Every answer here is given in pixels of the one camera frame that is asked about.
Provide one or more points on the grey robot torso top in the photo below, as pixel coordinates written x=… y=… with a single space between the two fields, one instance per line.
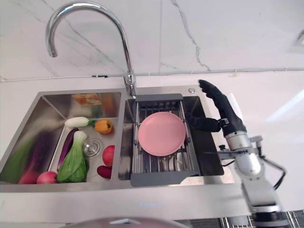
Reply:
x=123 y=222

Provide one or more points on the stainless steel double sink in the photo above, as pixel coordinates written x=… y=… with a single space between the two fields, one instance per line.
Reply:
x=111 y=140

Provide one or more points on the green bok choy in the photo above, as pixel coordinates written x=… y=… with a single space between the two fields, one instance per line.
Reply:
x=74 y=161

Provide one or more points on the chrome sink drain strainer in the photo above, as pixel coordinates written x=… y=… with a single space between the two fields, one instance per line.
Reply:
x=92 y=147

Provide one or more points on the purple eggplant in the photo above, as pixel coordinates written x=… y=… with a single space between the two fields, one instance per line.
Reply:
x=66 y=146

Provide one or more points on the pink red apple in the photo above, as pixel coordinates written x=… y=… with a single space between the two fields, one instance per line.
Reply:
x=46 y=177

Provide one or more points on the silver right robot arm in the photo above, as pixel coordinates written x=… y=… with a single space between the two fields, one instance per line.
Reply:
x=254 y=171

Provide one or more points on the grey sink drain rack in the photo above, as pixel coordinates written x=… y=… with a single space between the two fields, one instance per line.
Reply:
x=164 y=142

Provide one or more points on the chrome gooseneck faucet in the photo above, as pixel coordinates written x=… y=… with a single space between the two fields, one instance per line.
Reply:
x=95 y=45

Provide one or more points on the pink round plate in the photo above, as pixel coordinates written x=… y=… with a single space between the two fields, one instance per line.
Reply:
x=162 y=134

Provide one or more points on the orange bell pepper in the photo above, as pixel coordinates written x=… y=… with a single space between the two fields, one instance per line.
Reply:
x=104 y=126

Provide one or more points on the white radish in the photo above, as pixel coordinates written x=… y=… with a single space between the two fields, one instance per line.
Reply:
x=76 y=121

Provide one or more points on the dark red sweet potato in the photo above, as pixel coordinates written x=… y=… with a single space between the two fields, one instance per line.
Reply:
x=104 y=171

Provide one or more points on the round chrome sink button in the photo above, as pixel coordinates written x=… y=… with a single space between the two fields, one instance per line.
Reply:
x=191 y=90

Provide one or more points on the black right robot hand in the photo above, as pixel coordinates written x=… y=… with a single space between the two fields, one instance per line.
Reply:
x=225 y=111

